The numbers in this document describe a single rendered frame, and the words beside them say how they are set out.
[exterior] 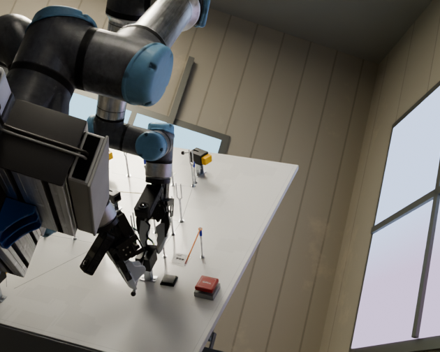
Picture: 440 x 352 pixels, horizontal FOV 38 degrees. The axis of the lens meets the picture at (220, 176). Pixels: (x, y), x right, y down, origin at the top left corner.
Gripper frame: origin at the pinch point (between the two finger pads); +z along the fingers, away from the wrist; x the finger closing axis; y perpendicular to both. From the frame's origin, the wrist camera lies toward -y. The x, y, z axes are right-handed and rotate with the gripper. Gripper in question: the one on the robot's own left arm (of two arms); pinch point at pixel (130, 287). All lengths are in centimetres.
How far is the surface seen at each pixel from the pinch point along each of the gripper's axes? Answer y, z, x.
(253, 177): 60, 12, 39
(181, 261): 17.3, 8.1, 11.0
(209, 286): 17.3, 9.2, -6.9
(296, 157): 159, 95, 196
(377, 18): 240, 34, 180
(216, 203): 41, 9, 32
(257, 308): 78, 148, 158
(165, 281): 9.6, 6.8, 4.3
